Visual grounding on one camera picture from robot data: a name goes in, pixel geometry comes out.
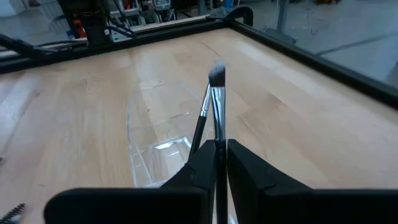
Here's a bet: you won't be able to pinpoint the black table corner clamp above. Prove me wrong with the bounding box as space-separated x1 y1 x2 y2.
223 6 254 27

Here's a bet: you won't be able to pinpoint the black makeup brush silver ferrule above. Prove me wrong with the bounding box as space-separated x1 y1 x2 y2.
187 82 213 160
0 202 27 224

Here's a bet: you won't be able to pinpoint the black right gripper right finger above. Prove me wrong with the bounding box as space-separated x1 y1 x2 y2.
226 138 398 224

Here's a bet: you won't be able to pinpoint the black makeup brush fluffy bristles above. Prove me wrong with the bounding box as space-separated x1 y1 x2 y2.
207 60 229 224

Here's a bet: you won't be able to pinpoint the black table edge rail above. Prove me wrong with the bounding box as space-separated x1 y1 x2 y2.
0 17 398 110

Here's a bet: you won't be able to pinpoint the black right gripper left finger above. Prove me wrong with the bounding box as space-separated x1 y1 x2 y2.
43 139 216 224

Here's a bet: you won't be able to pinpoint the clear acrylic organizer box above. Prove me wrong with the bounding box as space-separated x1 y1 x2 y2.
125 79 220 189

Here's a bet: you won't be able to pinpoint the grey stand post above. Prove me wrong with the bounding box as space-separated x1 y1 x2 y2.
264 0 297 45

